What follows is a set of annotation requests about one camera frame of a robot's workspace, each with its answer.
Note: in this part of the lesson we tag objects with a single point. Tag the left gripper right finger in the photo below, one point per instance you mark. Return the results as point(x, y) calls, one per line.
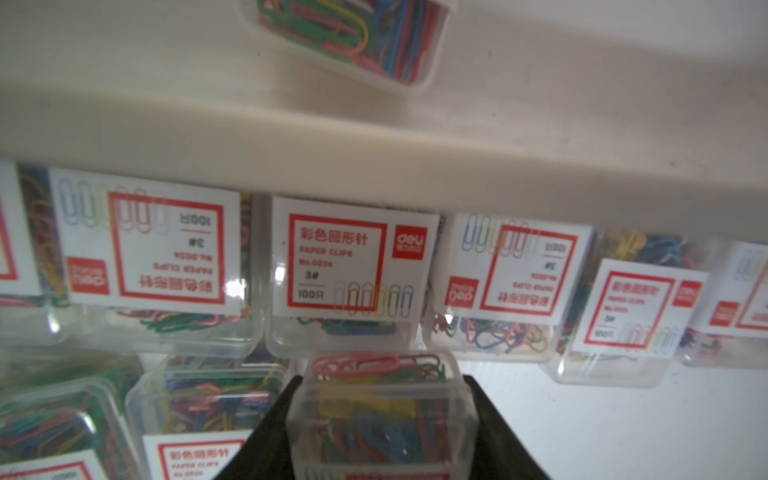
point(498, 454)

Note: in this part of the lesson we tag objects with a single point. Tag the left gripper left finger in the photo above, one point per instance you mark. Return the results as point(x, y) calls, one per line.
point(266, 453)

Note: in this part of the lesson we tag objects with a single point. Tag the fifteenth paper clip box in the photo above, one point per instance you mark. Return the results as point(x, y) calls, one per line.
point(62, 416)

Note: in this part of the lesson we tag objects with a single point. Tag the white plastic tray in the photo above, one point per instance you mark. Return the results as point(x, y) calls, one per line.
point(648, 115)

